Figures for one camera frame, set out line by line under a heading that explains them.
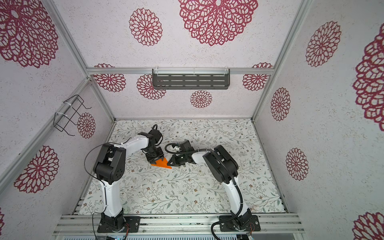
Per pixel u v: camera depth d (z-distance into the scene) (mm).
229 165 573
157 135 837
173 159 879
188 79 919
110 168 536
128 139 641
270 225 758
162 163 952
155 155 857
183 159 876
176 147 922
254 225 726
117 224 649
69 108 777
